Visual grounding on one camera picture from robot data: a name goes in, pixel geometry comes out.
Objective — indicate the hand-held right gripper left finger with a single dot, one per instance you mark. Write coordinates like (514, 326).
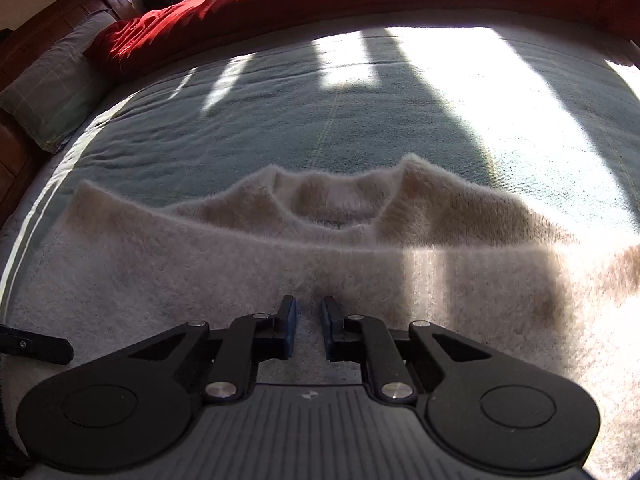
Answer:
(290, 330)

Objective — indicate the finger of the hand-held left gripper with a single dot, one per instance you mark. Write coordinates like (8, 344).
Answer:
(30, 345)

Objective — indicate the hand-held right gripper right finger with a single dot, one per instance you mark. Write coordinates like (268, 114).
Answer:
(327, 330)

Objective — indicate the white fluffy sweater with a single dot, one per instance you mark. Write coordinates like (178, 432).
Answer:
(200, 270)

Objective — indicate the green plaid pillow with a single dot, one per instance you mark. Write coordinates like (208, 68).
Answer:
(55, 85)

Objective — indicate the wooden headboard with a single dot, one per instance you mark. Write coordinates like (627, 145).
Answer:
(50, 15)

